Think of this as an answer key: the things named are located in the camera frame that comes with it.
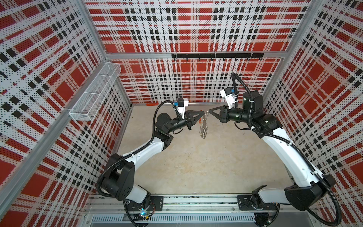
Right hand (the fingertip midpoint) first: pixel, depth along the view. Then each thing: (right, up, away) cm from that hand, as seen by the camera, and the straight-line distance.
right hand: (211, 111), depth 64 cm
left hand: (-3, -1, +3) cm, 4 cm away
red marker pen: (-44, +10, +63) cm, 78 cm away
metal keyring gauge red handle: (-4, -5, +3) cm, 7 cm away
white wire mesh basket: (-78, +5, +27) cm, 82 cm away
